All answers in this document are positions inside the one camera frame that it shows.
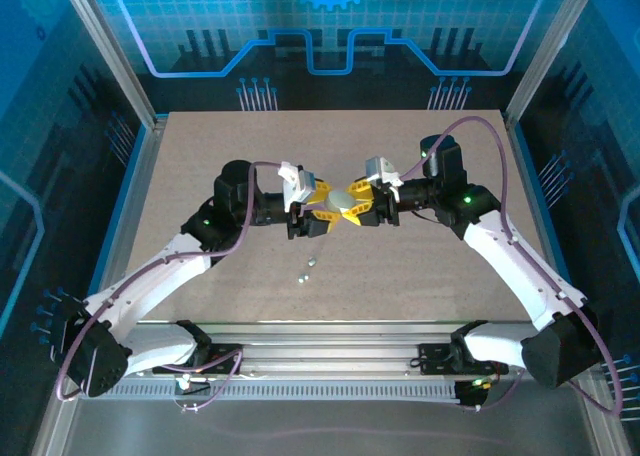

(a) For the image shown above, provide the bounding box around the green earbud charging case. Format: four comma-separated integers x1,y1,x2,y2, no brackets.
324,188,357,215

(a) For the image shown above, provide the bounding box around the grey metal sheet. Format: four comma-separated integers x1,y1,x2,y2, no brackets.
29,363,634,456

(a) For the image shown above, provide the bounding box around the black control box with lights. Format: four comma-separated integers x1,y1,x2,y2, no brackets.
453,377,490,411

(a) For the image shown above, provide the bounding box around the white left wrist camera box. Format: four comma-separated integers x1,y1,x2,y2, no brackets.
277,161,317,213

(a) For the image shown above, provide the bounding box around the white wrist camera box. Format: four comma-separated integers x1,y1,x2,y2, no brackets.
363,154,405,193
277,161,317,213

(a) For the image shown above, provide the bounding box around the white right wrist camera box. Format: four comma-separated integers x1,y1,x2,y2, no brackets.
363,154,405,193

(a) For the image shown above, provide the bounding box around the aluminium table side rail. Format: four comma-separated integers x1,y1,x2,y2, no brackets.
82,117,170,340
504,115,589,340

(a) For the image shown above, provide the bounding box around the aluminium frame beam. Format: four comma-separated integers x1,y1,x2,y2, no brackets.
67,320,601,383

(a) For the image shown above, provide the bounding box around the aluminium frame post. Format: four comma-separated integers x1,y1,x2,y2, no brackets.
56,0,170,130
503,0,603,130

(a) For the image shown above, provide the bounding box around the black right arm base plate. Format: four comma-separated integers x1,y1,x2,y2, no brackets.
418,343,510,376

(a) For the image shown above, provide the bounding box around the slotted grey cable duct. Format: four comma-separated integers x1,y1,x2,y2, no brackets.
79,383,461,402

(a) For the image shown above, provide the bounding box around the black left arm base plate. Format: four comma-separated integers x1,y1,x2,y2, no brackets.
152,343,242,376

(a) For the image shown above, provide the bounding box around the white connector with wires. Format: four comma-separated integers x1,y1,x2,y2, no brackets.
172,360,224,397

